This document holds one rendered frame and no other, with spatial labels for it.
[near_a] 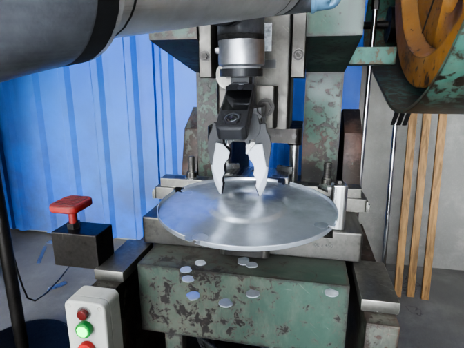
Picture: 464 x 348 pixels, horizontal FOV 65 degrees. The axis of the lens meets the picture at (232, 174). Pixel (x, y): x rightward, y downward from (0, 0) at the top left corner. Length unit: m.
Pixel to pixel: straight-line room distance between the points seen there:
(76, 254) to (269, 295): 0.37
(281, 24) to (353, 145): 0.48
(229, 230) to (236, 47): 0.27
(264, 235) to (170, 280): 0.27
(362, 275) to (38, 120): 2.13
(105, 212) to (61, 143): 0.49
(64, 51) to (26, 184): 2.51
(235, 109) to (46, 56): 0.39
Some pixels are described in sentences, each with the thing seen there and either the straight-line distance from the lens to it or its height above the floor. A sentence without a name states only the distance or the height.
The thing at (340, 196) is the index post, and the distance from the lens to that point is 0.72.
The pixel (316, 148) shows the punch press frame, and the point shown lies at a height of 0.81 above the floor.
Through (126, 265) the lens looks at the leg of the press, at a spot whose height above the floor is 0.64.
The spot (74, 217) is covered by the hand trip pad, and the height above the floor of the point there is 0.73.
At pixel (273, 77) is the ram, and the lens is 0.74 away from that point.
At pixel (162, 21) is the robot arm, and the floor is 1.02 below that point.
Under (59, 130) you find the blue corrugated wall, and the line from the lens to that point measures 2.45.
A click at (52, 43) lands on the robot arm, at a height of 1.00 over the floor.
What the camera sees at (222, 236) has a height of 0.78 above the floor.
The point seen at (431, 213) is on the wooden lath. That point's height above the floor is 0.41.
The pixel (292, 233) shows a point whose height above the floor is 0.78.
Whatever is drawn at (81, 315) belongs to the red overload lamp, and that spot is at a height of 0.61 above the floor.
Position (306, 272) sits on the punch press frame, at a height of 0.65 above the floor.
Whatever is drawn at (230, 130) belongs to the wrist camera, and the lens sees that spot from 0.52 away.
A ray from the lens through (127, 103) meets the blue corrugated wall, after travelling 2.17.
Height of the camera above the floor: 0.99
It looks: 14 degrees down
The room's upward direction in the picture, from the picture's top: straight up
